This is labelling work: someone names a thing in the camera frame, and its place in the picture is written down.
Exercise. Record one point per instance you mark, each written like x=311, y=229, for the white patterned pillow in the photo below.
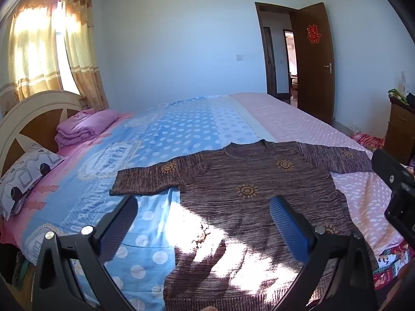
x=26, y=175

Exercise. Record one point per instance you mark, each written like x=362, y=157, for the cartoon printed cloth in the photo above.
x=394, y=259

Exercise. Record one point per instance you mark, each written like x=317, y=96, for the cream wooden headboard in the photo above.
x=35, y=116

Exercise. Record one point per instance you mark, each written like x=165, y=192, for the brown knitted sweater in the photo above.
x=246, y=207

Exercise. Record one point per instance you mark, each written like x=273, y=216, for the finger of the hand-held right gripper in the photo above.
x=387, y=168

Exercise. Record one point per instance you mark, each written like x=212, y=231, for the brown wooden door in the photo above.
x=313, y=77

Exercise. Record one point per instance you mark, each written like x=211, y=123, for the yellow patterned curtain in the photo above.
x=29, y=48
x=84, y=58

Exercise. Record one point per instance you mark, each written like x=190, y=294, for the brown wooden cabinet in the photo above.
x=400, y=129

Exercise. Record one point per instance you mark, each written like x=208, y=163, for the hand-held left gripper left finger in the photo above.
x=118, y=223

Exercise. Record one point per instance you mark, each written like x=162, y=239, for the blue pink dotted bed sheet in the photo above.
x=168, y=126

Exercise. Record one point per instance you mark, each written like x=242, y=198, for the red patterned bag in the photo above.
x=368, y=141

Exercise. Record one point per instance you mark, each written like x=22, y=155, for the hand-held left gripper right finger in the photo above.
x=288, y=223

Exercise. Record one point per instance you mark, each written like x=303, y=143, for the white wall socket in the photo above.
x=403, y=81

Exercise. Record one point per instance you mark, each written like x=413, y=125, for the green cloth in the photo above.
x=397, y=94

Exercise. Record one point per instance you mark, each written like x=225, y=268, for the red paper door decoration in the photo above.
x=313, y=33

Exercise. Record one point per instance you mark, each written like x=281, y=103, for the dark wooden door frame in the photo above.
x=269, y=55

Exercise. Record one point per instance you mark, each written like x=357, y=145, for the folded pink blanket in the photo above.
x=86, y=126

